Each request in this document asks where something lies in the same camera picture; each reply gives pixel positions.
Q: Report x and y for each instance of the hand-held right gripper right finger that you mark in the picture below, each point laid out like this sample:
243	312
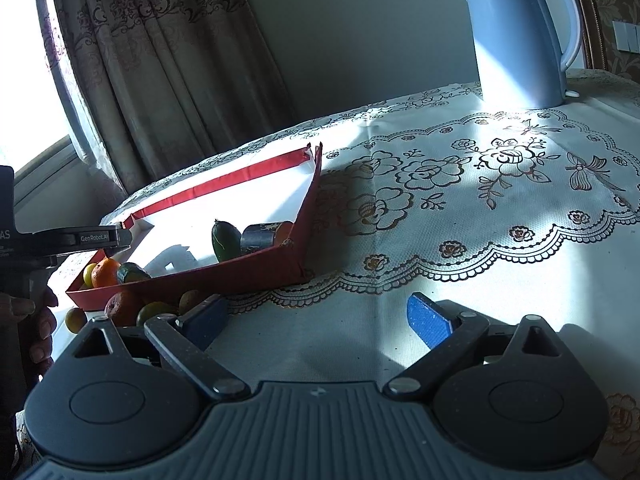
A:
427	317

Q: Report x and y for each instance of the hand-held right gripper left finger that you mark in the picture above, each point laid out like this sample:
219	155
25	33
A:
207	317

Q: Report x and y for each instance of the round olive-green fruit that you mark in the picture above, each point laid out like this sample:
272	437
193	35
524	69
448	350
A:
89	276

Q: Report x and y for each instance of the red cardboard box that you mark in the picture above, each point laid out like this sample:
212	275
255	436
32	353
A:
225	272

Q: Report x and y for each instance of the orange mandarin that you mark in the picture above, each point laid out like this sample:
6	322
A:
284	232
104	272
122	306

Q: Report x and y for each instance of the small dark green cucumber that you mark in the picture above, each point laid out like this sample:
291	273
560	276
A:
132	273

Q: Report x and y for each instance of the purple eggplant piece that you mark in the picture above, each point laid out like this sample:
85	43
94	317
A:
257	240

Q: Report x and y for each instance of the person's left hand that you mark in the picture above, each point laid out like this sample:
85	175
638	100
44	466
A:
42	325

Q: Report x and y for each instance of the brown kiwi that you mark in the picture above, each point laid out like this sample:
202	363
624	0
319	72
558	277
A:
190	300

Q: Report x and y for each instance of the green tomato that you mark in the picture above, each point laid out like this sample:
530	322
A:
152	312

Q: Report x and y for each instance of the small yellow fruit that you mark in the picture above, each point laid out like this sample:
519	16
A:
76	320

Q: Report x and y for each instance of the floral white tablecloth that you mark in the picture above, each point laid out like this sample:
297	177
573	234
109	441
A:
450	200

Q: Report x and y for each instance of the window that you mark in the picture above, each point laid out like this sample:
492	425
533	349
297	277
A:
25	85

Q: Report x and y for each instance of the patterned curtain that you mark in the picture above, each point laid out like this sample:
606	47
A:
165	60

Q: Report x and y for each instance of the light blue electric kettle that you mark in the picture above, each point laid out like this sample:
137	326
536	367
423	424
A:
515	35

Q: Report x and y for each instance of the white wall switch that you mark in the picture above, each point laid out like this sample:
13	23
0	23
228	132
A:
627	35

